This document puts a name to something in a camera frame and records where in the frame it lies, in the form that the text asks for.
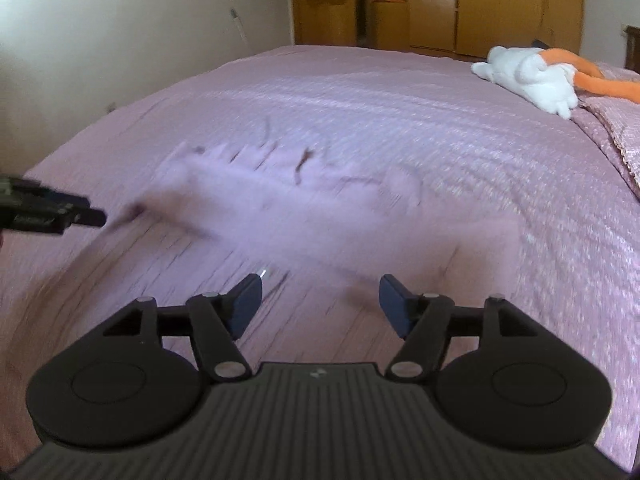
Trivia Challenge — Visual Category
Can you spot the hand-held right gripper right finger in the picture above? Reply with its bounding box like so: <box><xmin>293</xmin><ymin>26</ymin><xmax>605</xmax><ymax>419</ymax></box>
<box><xmin>379</xmin><ymin>274</ymin><xmax>541</xmax><ymax>380</ymax></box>

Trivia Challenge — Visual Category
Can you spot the lilac textured bedspread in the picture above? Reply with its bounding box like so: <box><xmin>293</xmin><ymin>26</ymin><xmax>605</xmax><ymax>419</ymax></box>
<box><xmin>25</xmin><ymin>45</ymin><xmax>640</xmax><ymax>461</ymax></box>

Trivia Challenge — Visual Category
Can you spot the thin white stick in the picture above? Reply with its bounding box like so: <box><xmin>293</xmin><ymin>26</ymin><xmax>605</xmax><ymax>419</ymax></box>
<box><xmin>229</xmin><ymin>7</ymin><xmax>249</xmax><ymax>42</ymax></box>

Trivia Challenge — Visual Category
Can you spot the wooden headboard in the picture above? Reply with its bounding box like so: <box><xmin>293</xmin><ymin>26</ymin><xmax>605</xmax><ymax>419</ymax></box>
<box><xmin>624</xmin><ymin>25</ymin><xmax>640</xmax><ymax>72</ymax></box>

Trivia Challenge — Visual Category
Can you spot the wooden wardrobe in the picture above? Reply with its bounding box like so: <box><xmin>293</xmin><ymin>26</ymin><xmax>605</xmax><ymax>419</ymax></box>
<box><xmin>291</xmin><ymin>0</ymin><xmax>587</xmax><ymax>59</ymax></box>

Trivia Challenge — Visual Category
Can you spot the pink quilt with lace trim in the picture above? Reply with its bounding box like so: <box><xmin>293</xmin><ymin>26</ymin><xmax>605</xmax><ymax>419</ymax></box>
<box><xmin>570</xmin><ymin>62</ymin><xmax>640</xmax><ymax>197</ymax></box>

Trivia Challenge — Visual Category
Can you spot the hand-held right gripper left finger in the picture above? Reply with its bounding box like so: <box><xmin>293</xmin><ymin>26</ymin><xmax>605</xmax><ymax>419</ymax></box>
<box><xmin>102</xmin><ymin>274</ymin><xmax>264</xmax><ymax>380</ymax></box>

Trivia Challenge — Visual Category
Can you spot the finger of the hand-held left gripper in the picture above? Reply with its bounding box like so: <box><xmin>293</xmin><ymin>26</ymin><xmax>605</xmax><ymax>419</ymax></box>
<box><xmin>50</xmin><ymin>189</ymin><xmax>109</xmax><ymax>236</ymax></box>

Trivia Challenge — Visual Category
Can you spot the lilac knit cardigan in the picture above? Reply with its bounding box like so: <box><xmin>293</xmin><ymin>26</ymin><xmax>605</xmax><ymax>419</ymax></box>
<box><xmin>0</xmin><ymin>141</ymin><xmax>521</xmax><ymax>456</ymax></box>

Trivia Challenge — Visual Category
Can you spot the cardboard box with red label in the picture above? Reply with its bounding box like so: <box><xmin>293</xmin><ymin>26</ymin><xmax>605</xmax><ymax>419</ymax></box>
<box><xmin>369</xmin><ymin>0</ymin><xmax>412</xmax><ymax>47</ymax></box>

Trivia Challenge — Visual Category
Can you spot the white and orange plush toy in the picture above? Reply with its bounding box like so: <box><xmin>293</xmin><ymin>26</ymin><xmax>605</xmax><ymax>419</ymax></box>
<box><xmin>472</xmin><ymin>46</ymin><xmax>640</xmax><ymax>121</ymax></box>

